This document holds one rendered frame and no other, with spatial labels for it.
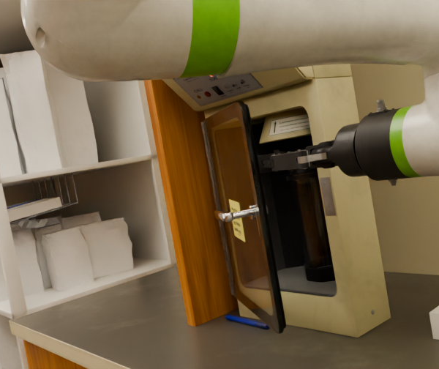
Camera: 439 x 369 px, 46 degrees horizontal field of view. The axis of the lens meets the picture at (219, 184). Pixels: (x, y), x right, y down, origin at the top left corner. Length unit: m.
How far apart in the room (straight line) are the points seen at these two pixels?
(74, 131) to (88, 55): 1.73
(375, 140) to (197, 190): 0.59
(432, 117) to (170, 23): 0.34
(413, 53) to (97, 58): 0.34
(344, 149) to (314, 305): 0.41
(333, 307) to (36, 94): 1.38
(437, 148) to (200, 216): 0.68
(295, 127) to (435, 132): 0.43
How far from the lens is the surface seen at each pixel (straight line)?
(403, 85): 1.35
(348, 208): 0.98
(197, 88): 1.08
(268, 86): 0.98
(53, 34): 0.46
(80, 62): 0.47
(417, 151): 0.67
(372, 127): 0.71
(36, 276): 2.09
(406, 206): 1.39
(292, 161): 0.78
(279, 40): 0.51
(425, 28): 0.61
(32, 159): 2.04
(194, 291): 1.20
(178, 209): 1.17
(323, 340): 1.02
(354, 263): 0.99
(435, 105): 0.66
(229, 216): 0.89
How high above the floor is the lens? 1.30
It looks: 3 degrees down
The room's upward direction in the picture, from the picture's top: 10 degrees counter-clockwise
